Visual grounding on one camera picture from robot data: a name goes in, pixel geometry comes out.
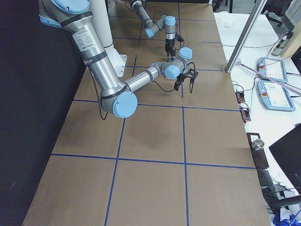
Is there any black metal plate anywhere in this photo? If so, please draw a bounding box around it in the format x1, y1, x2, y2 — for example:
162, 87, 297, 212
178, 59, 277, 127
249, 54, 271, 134
246, 132, 269, 170

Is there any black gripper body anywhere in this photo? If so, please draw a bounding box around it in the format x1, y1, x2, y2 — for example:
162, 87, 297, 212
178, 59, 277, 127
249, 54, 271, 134
179, 69, 198, 80
165, 37, 183, 55

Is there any lower teach pendant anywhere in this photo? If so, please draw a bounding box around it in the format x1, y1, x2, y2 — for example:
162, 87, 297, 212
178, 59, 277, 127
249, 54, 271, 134
257, 80, 296, 112

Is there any black office chair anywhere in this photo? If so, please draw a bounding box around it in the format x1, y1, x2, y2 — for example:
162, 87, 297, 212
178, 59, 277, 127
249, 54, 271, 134
261, 0, 285, 27

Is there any small metal cylinder weight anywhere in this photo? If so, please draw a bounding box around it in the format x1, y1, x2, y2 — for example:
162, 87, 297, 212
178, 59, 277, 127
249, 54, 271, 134
251, 139, 264, 151

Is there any teach pendant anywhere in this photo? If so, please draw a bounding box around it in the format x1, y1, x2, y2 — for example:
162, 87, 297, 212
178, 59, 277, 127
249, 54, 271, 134
257, 80, 296, 112
257, 57, 288, 83

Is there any upper teach pendant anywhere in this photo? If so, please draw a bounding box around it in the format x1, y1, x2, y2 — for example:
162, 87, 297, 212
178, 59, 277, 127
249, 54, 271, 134
257, 57, 288, 83

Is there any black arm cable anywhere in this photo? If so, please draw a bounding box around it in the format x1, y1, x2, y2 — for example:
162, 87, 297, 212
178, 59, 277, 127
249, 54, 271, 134
90, 61, 196, 121

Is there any upper orange black connector box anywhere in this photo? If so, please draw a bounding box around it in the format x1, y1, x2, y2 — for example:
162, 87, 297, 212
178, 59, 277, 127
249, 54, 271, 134
235, 91, 245, 104

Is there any lower orange black connector box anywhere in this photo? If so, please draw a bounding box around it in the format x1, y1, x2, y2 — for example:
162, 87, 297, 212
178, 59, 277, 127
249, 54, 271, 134
239, 107, 251, 123

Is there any blue plastic bag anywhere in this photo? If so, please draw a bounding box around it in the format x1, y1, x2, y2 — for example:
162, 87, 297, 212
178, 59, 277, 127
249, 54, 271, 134
272, 211, 301, 226

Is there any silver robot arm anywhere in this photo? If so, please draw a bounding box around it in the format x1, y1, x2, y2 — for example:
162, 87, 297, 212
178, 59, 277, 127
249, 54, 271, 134
39, 0, 198, 118
130, 0, 181, 61

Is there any aluminium frame post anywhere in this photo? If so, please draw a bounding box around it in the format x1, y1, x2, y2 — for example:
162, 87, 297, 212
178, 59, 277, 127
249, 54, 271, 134
225, 0, 267, 73

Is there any orange black connector box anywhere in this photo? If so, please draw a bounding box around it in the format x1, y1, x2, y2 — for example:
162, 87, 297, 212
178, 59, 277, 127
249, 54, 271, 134
235, 91, 245, 104
239, 107, 251, 123

